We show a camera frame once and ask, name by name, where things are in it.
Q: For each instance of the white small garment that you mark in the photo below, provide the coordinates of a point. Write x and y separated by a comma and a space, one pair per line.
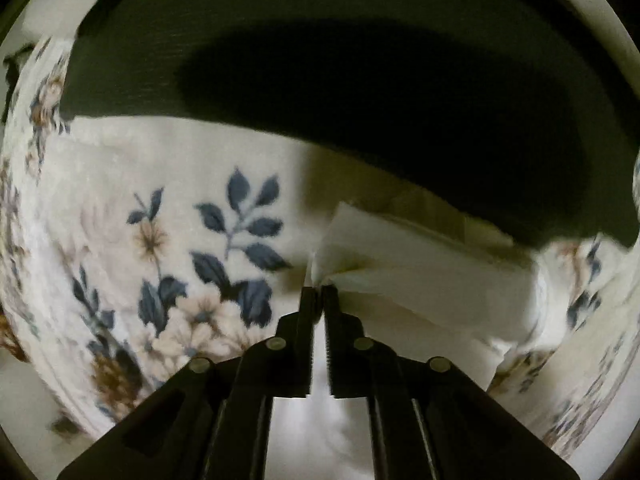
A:
430, 280

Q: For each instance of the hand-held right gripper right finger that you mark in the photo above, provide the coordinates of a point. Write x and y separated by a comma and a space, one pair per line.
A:
331, 310

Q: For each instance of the floral printed blanket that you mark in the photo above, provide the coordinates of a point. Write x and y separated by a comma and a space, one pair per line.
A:
150, 240

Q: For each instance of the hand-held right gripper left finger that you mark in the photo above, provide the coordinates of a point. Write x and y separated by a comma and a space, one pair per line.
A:
306, 310

